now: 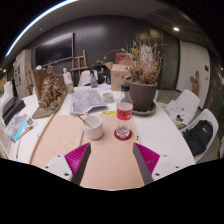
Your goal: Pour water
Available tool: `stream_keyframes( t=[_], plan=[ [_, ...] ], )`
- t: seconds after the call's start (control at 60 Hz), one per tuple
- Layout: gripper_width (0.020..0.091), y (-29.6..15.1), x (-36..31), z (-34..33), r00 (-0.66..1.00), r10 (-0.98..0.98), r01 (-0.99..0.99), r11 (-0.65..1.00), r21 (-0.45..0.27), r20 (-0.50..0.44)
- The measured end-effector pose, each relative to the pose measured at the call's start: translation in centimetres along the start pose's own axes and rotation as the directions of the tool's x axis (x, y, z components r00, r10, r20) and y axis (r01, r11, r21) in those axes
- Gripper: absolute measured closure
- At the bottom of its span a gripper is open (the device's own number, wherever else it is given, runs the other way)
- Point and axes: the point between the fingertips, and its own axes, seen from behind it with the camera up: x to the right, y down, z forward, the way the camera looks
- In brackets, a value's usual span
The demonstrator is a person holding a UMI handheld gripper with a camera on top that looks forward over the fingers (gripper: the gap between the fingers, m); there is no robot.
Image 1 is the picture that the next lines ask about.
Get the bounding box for beige cabinet with posters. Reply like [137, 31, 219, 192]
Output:
[13, 49, 33, 99]

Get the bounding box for wooden wall figure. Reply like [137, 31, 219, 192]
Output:
[189, 70, 200, 97]

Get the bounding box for small white cup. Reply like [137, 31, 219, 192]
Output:
[102, 92, 115, 104]

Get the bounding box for black wall screen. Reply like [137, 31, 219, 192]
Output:
[34, 32, 75, 67]

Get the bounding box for potted dried branch plant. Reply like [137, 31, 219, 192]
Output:
[123, 34, 166, 117]

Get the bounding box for long ceiling light panel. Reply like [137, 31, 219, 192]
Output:
[4, 0, 79, 58]

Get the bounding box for flat black box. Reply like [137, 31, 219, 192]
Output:
[1, 96, 27, 127]

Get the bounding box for beige wooden board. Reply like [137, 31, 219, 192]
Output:
[29, 113, 87, 168]
[79, 113, 146, 191]

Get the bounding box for brown carved sculpture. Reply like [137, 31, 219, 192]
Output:
[31, 64, 69, 120]

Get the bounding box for open printed newspaper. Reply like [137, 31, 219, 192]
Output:
[68, 88, 108, 115]

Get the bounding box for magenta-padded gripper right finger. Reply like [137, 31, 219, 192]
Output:
[132, 142, 183, 186]

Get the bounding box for clear red-labelled drink bottle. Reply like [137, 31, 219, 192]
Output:
[115, 83, 134, 140]

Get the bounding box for white ceramic mug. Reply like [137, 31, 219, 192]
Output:
[81, 114, 105, 141]

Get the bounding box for white plaster bust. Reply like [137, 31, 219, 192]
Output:
[63, 67, 73, 84]

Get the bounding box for grey spray bottle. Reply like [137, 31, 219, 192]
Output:
[89, 69, 99, 89]

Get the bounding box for black backpack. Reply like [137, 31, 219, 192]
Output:
[183, 119, 214, 157]

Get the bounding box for white plastic chair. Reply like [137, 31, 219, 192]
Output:
[183, 108, 220, 163]
[78, 69, 99, 88]
[163, 89, 201, 126]

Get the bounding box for flat round red coaster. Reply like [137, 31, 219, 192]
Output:
[113, 128, 134, 142]

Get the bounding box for brown cardboard box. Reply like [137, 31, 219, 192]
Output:
[104, 61, 132, 92]

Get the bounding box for wooden easel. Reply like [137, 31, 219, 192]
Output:
[70, 49, 89, 86]

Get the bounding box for black tabletop appliance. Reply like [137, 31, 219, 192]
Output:
[96, 61, 113, 84]

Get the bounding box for metal spoon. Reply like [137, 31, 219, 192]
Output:
[77, 114, 93, 129]

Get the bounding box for red box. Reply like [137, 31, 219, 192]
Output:
[115, 53, 132, 65]

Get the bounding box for white spray bottle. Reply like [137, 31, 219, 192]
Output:
[66, 80, 75, 95]

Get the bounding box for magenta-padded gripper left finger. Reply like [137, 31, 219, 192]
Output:
[43, 142, 92, 186]

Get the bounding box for wooden-handled paint brush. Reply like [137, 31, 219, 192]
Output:
[14, 123, 38, 141]
[14, 138, 22, 161]

